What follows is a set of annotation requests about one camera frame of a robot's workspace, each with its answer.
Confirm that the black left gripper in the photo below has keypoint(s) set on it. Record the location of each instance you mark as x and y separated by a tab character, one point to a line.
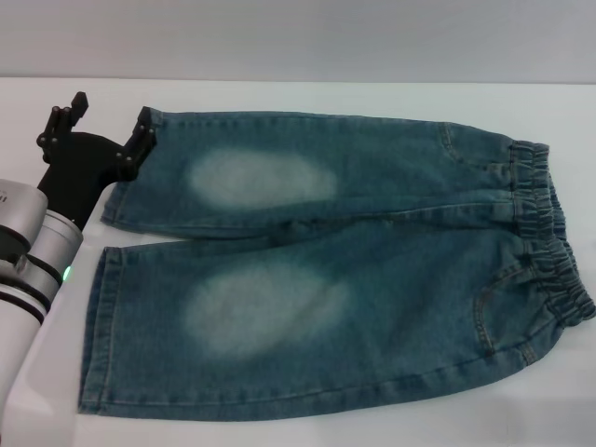
79	172

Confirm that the blue denim shorts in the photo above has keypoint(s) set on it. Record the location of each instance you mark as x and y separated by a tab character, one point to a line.
372	242

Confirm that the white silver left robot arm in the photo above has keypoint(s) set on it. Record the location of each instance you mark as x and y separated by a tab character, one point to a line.
28	261

